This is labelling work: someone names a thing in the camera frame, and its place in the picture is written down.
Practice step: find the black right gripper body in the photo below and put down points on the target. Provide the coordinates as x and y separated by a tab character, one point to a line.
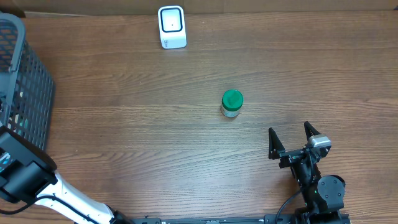
290	158

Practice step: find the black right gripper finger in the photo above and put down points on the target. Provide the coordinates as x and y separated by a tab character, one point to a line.
276	148
310	131

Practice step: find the green lid jar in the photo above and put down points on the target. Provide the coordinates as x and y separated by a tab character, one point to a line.
231	103

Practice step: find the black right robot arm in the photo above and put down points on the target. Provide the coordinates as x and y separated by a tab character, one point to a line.
323	195

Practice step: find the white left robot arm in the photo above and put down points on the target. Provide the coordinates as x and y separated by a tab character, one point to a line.
30	175

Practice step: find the white barcode scanner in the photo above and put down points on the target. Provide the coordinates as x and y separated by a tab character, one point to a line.
172	27

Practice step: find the grey plastic mesh basket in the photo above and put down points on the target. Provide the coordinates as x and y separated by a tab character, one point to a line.
27	87

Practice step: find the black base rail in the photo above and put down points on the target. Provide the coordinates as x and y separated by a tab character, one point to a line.
202	221

